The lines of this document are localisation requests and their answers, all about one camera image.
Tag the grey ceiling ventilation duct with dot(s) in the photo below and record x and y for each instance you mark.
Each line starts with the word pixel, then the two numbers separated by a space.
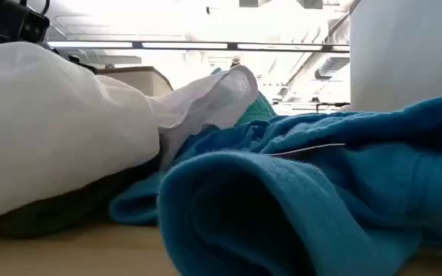
pixel 330 67

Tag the dark green knit cloth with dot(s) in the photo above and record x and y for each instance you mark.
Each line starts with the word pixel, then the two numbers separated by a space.
pixel 71 209

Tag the beige fabric storage bin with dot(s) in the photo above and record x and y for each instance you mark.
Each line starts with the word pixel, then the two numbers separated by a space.
pixel 140 81

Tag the black overhead camera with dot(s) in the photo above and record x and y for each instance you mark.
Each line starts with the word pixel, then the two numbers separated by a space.
pixel 235 63

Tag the black background rig frame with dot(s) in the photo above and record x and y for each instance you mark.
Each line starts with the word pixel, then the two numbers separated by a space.
pixel 320 104

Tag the blue fleece garment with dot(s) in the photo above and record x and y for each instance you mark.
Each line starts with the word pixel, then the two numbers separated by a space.
pixel 320 199

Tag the teal green knit cloth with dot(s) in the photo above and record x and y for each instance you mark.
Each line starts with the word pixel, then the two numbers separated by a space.
pixel 260 111

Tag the overhead frame bar with lights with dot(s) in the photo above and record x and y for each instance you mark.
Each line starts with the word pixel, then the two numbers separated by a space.
pixel 232 46

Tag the white fabric storage bin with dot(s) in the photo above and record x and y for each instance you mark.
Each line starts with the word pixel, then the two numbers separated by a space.
pixel 405 53

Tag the white patterned thin cloth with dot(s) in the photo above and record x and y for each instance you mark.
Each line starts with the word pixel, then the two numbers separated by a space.
pixel 52 126

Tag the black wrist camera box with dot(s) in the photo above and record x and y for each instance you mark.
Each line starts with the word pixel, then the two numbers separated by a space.
pixel 35 25

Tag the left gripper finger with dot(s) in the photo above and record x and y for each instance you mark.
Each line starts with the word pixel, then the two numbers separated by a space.
pixel 84 64

